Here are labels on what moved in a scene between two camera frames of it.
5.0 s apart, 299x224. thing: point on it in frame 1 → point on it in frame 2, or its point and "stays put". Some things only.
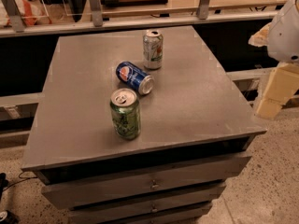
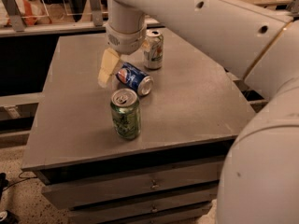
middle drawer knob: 153,209 stays put
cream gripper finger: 280,85 → 109,63
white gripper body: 285,36 → 127,42
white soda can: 152,49 stays put
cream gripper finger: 261,37 → 146,45
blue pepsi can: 139,81 stays put
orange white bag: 33,12 stays put
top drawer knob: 153,185 stays put
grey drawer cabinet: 195,133 stays put
